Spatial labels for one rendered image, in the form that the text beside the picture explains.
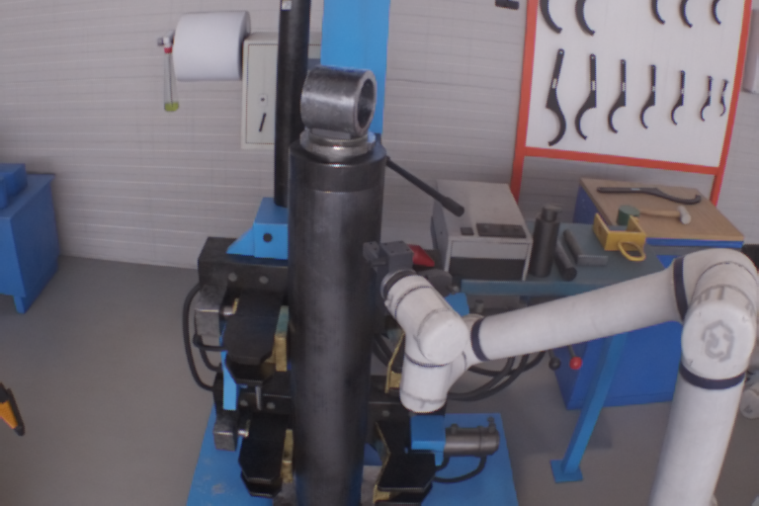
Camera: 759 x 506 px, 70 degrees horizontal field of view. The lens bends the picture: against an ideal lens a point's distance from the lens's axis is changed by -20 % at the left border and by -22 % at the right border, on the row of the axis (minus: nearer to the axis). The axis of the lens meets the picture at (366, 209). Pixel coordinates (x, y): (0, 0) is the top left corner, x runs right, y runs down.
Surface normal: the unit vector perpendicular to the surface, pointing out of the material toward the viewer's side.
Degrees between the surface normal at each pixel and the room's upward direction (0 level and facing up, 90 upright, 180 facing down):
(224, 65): 109
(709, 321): 87
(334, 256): 90
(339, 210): 90
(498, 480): 0
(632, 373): 90
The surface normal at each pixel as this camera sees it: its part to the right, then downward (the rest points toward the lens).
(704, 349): -0.62, 0.25
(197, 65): -0.03, 0.68
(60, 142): -0.01, 0.40
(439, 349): 0.22, 0.36
